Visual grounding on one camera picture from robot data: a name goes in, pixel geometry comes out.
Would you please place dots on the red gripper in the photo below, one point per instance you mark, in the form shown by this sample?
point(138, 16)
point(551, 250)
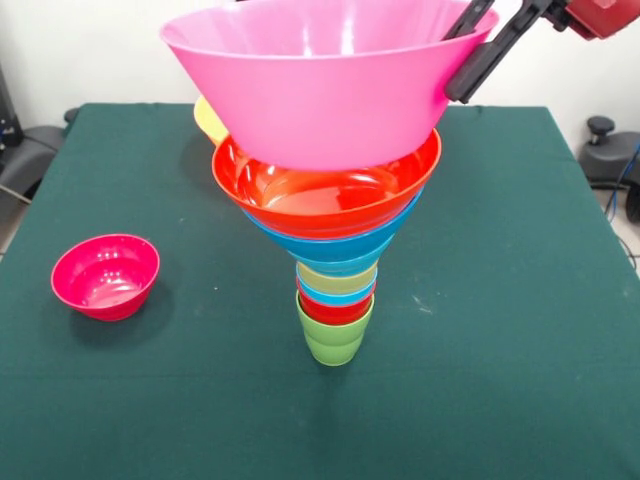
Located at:
point(605, 17)

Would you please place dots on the large pink bowl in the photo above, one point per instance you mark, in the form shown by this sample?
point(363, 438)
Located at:
point(320, 100)

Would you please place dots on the shallow red-orange bowl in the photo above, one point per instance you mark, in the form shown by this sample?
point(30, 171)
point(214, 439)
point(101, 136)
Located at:
point(325, 210)

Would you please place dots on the medium blue bowl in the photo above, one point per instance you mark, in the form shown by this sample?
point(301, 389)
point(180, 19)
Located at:
point(340, 247)

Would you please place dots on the small light blue bowl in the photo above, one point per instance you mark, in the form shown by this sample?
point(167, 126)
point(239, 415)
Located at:
point(335, 267)

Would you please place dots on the large orange bowl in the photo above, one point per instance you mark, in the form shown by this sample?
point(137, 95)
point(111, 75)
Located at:
point(210, 120)

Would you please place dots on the yellow cup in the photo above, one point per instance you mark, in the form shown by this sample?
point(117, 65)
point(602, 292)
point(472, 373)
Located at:
point(325, 282)

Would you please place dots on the blue cup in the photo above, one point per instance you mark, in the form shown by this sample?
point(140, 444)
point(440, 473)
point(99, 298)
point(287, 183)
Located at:
point(320, 298)

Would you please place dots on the red cup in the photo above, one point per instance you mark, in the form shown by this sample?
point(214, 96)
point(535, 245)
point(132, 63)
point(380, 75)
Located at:
point(332, 312)

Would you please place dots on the green cup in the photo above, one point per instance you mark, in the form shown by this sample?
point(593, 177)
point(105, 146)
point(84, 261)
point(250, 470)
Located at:
point(332, 340)

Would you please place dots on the black chair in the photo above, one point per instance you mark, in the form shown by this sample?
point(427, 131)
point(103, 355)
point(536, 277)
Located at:
point(30, 150)
point(605, 160)

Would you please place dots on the dark green table cloth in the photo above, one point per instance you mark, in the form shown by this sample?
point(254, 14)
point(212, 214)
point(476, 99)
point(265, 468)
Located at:
point(300, 440)

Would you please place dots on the small crimson bowl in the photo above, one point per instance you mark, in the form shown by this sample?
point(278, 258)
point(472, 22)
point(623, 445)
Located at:
point(105, 280)

